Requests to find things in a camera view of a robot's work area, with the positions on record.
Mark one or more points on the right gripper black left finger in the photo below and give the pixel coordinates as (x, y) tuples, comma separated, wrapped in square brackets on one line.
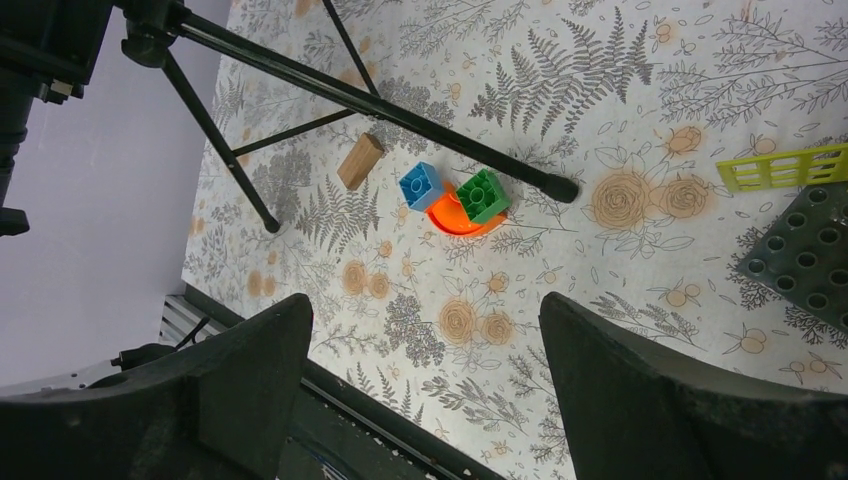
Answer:
[(142, 423)]

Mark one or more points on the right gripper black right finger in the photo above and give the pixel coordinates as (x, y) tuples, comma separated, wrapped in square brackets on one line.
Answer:
[(635, 409)]

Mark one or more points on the black music stand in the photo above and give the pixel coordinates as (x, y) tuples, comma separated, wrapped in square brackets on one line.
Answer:
[(49, 50)]

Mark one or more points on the green toy brick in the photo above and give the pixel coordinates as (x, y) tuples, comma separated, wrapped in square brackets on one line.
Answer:
[(483, 197)]

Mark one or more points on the wooden block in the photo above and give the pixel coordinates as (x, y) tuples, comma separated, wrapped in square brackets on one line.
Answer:
[(360, 161)]

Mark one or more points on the blue toy brick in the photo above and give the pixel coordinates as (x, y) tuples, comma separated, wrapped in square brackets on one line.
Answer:
[(421, 187)]

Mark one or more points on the lime green fence piece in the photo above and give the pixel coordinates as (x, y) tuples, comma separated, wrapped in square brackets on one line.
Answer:
[(814, 166)]

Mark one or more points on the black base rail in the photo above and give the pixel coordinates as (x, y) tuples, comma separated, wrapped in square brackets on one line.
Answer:
[(344, 411)]

